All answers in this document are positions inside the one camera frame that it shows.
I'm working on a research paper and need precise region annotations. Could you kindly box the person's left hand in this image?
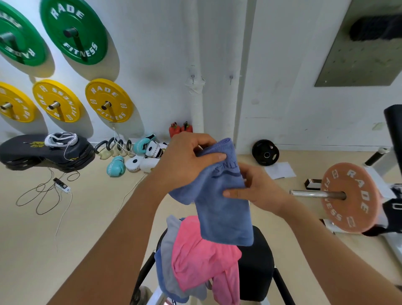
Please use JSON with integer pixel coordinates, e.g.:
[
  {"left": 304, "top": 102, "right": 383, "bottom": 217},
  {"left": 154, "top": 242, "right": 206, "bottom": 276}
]
[{"left": 152, "top": 132, "right": 227, "bottom": 193}]

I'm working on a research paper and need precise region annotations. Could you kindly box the person's right hand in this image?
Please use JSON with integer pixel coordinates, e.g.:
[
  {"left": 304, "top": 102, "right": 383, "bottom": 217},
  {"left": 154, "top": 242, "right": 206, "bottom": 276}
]
[{"left": 223, "top": 163, "right": 293, "bottom": 218}]

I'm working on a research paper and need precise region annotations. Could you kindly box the blue towel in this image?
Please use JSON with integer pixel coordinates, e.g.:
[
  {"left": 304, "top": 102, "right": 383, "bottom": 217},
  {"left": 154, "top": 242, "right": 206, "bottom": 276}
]
[{"left": 169, "top": 138, "right": 254, "bottom": 247}]

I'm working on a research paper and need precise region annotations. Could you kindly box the person's left forearm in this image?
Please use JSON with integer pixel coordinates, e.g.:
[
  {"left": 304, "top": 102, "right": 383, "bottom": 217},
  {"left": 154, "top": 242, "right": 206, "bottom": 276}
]
[{"left": 46, "top": 174, "right": 177, "bottom": 305}]

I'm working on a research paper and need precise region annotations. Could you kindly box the person's right forearm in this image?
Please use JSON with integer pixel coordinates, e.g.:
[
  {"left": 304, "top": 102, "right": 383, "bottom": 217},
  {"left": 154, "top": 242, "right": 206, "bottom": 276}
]
[{"left": 276, "top": 195, "right": 402, "bottom": 305}]

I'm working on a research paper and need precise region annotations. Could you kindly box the small black weight plate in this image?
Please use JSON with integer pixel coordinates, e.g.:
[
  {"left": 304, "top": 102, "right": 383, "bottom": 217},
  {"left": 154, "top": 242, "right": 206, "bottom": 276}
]
[{"left": 251, "top": 139, "right": 280, "bottom": 167}]

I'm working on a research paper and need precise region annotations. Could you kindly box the white paper sheet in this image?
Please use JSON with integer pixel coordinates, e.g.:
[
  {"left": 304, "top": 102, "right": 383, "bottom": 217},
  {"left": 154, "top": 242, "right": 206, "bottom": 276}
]
[{"left": 264, "top": 162, "right": 297, "bottom": 180}]

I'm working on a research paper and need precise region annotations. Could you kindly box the white black boxing glove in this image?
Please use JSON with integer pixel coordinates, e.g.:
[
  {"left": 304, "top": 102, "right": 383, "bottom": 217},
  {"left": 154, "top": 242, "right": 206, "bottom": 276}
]
[{"left": 145, "top": 140, "right": 168, "bottom": 158}]

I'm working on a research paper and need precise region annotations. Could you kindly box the white focus mitt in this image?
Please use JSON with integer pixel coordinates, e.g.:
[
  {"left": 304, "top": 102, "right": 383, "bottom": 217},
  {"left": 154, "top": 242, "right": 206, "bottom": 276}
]
[
  {"left": 139, "top": 157, "right": 161, "bottom": 173},
  {"left": 125, "top": 157, "right": 145, "bottom": 173}
]

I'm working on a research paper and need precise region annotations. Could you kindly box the teal boxing glove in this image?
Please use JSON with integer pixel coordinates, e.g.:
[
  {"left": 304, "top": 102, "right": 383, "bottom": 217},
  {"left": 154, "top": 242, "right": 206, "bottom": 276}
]
[
  {"left": 133, "top": 134, "right": 156, "bottom": 155},
  {"left": 106, "top": 156, "right": 126, "bottom": 178}
]

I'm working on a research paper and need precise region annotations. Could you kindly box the black bench seat pad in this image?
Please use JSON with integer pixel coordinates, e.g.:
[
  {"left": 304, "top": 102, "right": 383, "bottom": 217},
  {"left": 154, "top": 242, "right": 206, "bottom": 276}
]
[{"left": 156, "top": 225, "right": 276, "bottom": 303}]

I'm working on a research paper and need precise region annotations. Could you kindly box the pink towel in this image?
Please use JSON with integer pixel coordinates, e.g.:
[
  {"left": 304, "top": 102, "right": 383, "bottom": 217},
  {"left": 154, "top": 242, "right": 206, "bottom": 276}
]
[{"left": 171, "top": 216, "right": 242, "bottom": 305}]

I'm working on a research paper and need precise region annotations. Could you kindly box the steel barbell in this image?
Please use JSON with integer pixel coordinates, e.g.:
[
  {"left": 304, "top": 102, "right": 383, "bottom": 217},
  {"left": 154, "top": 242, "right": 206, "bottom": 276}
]
[{"left": 289, "top": 189, "right": 347, "bottom": 201}]

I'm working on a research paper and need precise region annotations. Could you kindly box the grey towel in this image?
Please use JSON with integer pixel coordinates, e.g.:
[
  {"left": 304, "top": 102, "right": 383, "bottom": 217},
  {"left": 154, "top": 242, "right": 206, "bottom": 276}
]
[{"left": 160, "top": 215, "right": 208, "bottom": 301}]

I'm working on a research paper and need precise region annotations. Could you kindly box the dark blue cloth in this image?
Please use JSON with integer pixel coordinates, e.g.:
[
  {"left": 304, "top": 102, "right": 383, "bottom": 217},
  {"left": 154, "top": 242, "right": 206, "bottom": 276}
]
[{"left": 154, "top": 248, "right": 189, "bottom": 304}]

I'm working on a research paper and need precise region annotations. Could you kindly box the yellow weight plate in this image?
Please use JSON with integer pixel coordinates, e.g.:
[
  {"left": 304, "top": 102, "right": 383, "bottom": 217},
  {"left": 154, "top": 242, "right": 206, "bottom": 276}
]
[
  {"left": 32, "top": 79, "right": 83, "bottom": 123},
  {"left": 0, "top": 82, "right": 37, "bottom": 123},
  {"left": 85, "top": 78, "right": 134, "bottom": 124}
]

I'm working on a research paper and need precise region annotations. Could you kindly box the pink weight plate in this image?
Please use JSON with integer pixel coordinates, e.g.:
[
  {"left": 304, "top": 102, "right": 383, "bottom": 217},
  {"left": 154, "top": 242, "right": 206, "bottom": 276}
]
[{"left": 320, "top": 162, "right": 384, "bottom": 234}]

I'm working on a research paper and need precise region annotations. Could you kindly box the white power strip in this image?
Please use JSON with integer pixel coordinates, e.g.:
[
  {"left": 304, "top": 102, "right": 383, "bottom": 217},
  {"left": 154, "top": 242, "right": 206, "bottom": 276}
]
[{"left": 53, "top": 178, "right": 71, "bottom": 193}]

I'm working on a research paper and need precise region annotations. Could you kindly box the grey pegboard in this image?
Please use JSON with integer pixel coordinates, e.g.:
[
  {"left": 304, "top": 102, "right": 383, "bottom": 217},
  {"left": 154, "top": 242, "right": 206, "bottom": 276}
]
[{"left": 314, "top": 0, "right": 402, "bottom": 88}]

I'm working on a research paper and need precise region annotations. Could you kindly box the black upright machine pad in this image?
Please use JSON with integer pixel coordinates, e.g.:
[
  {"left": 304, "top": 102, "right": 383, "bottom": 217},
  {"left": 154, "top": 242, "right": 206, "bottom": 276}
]
[{"left": 383, "top": 104, "right": 402, "bottom": 177}]

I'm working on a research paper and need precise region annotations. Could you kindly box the green weight plate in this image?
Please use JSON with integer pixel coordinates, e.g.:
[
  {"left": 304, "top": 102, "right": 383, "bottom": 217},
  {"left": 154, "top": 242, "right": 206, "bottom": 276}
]
[
  {"left": 0, "top": 1, "right": 48, "bottom": 67},
  {"left": 40, "top": 0, "right": 108, "bottom": 65}
]

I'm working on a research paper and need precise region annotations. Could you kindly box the stack of black kick pads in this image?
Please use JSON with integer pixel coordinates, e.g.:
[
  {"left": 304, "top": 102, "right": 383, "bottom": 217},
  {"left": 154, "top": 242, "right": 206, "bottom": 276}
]
[{"left": 0, "top": 134, "right": 95, "bottom": 172}]

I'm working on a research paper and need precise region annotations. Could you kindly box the black roll on pegboard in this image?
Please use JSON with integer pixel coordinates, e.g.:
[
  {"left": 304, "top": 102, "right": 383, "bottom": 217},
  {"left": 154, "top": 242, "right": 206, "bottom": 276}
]
[{"left": 349, "top": 14, "right": 402, "bottom": 42}]

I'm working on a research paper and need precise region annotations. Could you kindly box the white cable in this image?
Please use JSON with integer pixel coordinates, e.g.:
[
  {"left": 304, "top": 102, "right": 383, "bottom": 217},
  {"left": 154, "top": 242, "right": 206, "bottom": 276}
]
[{"left": 111, "top": 122, "right": 149, "bottom": 218}]

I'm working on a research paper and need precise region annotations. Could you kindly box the black bench frame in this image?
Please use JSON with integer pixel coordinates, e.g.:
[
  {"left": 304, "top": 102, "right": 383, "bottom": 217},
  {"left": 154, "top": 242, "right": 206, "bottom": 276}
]
[{"left": 130, "top": 251, "right": 296, "bottom": 305}]

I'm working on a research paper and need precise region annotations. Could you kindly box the black handle grip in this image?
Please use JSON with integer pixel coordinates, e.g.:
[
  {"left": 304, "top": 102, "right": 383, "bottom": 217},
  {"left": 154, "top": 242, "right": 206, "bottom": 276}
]
[{"left": 364, "top": 147, "right": 390, "bottom": 167}]

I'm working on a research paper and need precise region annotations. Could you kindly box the white coiled jump rope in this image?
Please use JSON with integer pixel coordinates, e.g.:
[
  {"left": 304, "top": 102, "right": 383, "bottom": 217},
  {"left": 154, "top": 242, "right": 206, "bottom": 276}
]
[{"left": 44, "top": 132, "right": 78, "bottom": 149}]

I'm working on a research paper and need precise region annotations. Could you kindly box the black floor cable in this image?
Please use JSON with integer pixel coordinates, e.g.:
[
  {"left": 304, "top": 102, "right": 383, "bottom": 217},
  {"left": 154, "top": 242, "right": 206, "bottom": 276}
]
[{"left": 16, "top": 168, "right": 81, "bottom": 216}]

